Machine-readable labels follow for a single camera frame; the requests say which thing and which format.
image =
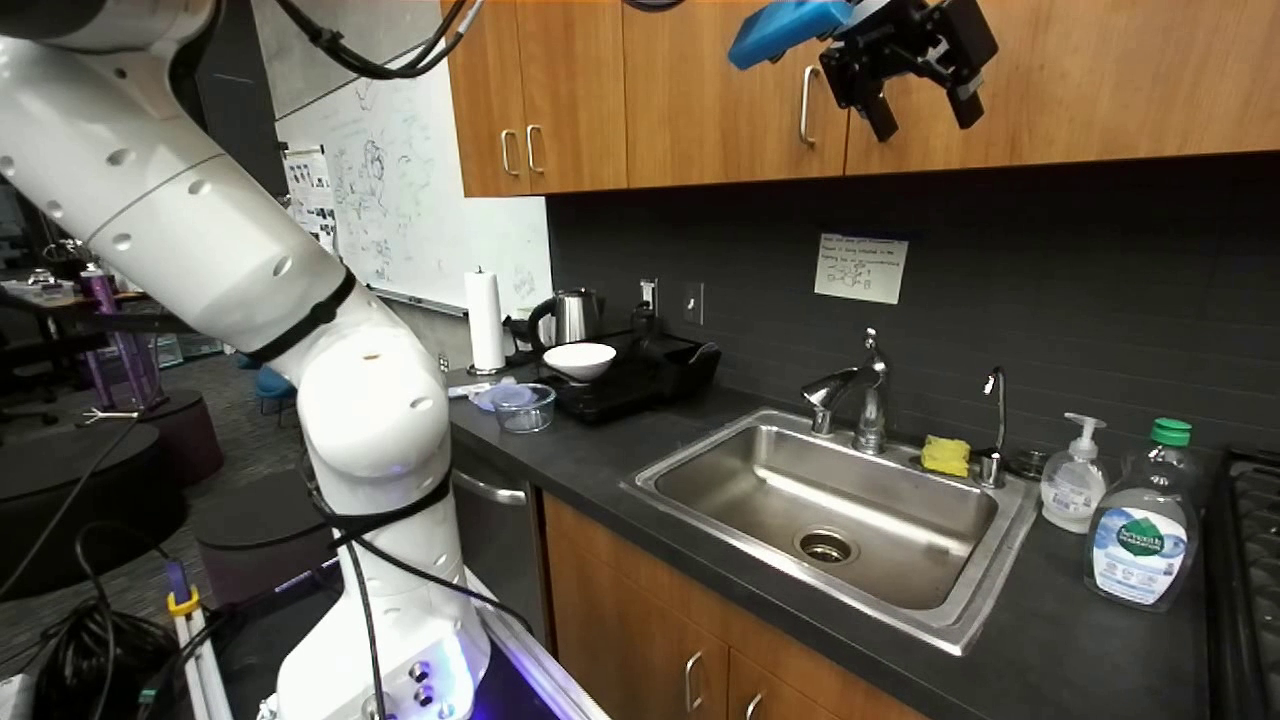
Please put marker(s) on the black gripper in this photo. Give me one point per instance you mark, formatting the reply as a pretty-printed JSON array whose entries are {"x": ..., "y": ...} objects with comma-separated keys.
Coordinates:
[{"x": 920, "y": 38}]

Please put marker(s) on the wooden cupboard door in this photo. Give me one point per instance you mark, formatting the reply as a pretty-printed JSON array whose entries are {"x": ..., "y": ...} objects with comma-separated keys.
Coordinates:
[
  {"x": 1133, "y": 81},
  {"x": 707, "y": 122},
  {"x": 582, "y": 94},
  {"x": 487, "y": 103}
]

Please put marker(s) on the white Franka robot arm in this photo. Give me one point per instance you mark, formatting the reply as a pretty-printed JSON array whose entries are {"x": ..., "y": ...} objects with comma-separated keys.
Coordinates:
[{"x": 201, "y": 243}]

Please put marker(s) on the chrome kitchen faucet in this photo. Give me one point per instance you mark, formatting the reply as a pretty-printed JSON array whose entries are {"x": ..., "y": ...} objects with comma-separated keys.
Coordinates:
[{"x": 868, "y": 401}]

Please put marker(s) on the small chrome faucet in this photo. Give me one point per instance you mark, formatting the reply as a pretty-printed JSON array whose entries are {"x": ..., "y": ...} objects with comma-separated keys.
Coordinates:
[{"x": 997, "y": 424}]

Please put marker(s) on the white power outlet with plug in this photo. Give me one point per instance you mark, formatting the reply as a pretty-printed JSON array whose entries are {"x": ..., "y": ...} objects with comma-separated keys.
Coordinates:
[{"x": 651, "y": 298}]

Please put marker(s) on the yellow sponge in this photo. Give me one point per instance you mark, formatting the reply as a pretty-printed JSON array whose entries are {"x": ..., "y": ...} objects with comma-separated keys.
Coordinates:
[{"x": 945, "y": 458}]

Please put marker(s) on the black dish rack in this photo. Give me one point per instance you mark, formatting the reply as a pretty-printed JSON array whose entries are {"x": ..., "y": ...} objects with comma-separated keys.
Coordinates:
[{"x": 642, "y": 383}]

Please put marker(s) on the clear hand soap dispenser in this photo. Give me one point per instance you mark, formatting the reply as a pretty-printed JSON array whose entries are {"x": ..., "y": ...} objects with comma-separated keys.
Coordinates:
[{"x": 1073, "y": 487}]

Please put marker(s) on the stainless steel sink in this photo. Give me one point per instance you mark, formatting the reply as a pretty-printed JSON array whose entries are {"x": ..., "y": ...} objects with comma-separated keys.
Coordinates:
[{"x": 843, "y": 514}]

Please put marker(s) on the black electric kettle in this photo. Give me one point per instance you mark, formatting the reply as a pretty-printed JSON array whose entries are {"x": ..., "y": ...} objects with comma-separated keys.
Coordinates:
[{"x": 563, "y": 320}]

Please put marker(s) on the white round plate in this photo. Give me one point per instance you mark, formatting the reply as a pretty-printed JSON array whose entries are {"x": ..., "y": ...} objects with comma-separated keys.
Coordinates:
[{"x": 582, "y": 357}]

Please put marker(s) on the round sink drain strainer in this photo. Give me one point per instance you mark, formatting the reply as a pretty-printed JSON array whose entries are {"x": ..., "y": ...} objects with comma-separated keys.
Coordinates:
[{"x": 827, "y": 546}]

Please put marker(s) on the dish soap bottle green cap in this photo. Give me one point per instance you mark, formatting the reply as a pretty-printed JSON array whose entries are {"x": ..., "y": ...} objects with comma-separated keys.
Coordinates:
[{"x": 1140, "y": 535}]

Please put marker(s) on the white paper towel roll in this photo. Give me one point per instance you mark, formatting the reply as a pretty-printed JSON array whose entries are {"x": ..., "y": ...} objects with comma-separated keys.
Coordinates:
[{"x": 487, "y": 320}]

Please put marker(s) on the clear blue plastic container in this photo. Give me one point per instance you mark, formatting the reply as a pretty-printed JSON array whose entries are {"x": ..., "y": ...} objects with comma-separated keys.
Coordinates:
[{"x": 513, "y": 405}]

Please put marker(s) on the whiteboard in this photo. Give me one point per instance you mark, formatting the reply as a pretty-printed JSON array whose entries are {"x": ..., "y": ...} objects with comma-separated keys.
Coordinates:
[{"x": 412, "y": 203}]

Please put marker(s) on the wooden lower cabinet door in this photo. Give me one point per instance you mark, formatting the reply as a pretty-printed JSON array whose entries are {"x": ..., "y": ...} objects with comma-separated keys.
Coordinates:
[
  {"x": 813, "y": 681},
  {"x": 626, "y": 613}
]

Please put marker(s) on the stainless steel dishwasher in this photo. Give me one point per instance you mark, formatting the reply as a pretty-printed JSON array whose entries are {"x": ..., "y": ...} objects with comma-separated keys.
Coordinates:
[{"x": 502, "y": 535}]

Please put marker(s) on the purple bottle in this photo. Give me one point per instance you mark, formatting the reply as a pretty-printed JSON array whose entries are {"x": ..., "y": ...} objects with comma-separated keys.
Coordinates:
[{"x": 122, "y": 361}]

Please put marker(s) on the black round stool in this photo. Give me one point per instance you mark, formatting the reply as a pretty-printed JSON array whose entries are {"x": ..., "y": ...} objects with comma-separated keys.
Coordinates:
[{"x": 83, "y": 495}]

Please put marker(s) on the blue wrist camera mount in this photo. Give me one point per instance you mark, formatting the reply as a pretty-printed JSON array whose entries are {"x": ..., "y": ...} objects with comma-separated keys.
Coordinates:
[{"x": 785, "y": 31}]

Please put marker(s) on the white paper wall note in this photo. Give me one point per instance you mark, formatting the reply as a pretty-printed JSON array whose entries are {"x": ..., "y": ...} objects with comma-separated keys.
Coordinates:
[{"x": 863, "y": 271}]

